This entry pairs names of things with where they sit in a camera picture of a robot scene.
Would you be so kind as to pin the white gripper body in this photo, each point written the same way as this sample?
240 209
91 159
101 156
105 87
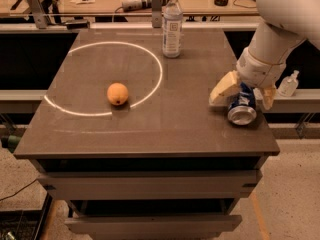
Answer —
257 70

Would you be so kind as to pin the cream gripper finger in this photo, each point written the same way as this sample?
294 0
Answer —
228 86
268 95

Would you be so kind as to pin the blue pepsi can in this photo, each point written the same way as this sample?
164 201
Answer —
242 109

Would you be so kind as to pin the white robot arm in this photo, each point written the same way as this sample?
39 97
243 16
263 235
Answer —
285 25

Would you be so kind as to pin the small clear sanitizer bottle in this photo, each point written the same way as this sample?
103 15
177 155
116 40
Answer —
289 84

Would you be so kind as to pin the clear plastic water bottle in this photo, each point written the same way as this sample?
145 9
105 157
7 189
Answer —
172 29

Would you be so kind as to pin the upper grey drawer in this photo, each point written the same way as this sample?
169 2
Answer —
150 185

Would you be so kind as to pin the grey drawer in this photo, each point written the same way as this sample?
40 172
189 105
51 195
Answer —
203 226
150 185

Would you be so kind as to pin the orange fruit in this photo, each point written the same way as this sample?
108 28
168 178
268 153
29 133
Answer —
117 94

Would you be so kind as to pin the grey drawer cabinet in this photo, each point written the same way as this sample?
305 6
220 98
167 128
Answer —
165 125

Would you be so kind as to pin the lower grey drawer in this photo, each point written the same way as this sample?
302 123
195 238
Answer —
203 226

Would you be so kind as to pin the middle metal bracket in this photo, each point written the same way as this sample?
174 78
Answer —
156 13

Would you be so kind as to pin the metal bracket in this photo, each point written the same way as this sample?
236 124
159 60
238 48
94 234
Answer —
156 13
38 13

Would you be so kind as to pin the left metal bracket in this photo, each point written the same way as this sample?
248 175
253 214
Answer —
38 13

